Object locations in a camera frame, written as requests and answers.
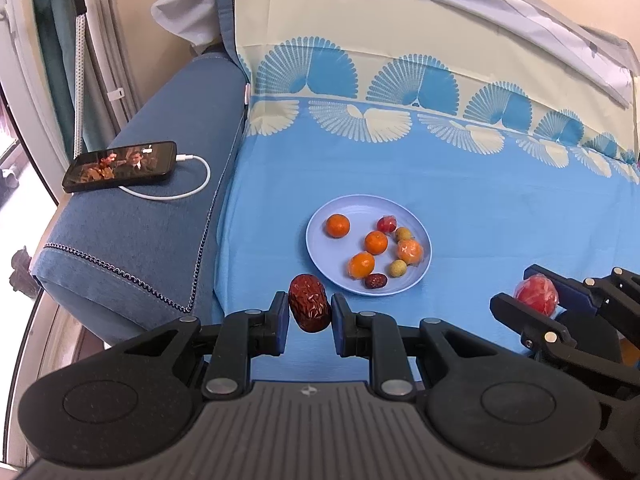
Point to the black smartphone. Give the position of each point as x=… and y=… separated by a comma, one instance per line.
x=142, y=164

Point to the dark red jujube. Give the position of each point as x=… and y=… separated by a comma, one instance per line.
x=375, y=281
x=308, y=303

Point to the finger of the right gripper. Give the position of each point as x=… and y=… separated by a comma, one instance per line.
x=614, y=297
x=553, y=341

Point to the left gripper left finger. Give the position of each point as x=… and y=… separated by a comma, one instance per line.
x=243, y=336

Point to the blue fabric sofa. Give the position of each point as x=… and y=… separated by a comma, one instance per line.
x=125, y=261

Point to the red fruit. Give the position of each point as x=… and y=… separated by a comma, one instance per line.
x=539, y=293
x=387, y=224

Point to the light blue round plate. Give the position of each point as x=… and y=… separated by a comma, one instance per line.
x=331, y=255

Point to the blue patterned sofa cover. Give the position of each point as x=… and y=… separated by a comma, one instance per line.
x=507, y=156

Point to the yellow-green longan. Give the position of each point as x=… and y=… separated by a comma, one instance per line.
x=397, y=268
x=403, y=233

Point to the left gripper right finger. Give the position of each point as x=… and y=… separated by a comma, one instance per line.
x=376, y=338

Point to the small orange tangerine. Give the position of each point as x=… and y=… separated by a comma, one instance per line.
x=360, y=266

